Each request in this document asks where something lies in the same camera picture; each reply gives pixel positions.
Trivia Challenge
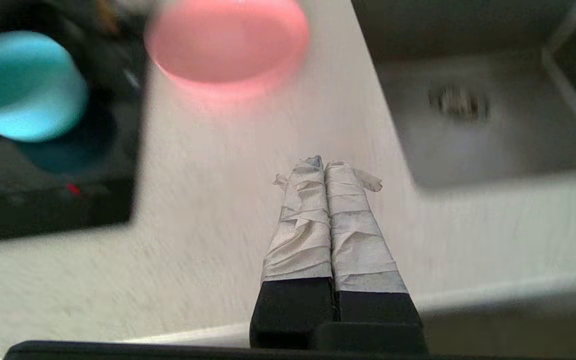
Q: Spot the black induction cooktop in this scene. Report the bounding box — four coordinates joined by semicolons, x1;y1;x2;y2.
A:
0;0;149;246

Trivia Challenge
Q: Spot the teal bowl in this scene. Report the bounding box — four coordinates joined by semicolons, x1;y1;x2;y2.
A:
0;31;90;143

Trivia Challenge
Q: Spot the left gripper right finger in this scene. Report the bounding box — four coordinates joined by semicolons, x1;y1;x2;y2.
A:
313;160;428;351

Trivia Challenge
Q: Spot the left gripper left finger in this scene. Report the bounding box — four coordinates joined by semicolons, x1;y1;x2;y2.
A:
249;155;338;349

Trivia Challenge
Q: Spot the stainless steel sink basin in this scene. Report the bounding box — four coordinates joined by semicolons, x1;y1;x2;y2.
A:
350;0;576;191

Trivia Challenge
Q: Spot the round metal drain strainer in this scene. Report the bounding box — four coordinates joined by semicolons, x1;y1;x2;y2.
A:
428;85;491;123

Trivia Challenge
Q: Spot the pink plate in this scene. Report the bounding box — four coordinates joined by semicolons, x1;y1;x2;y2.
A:
144;0;311;96

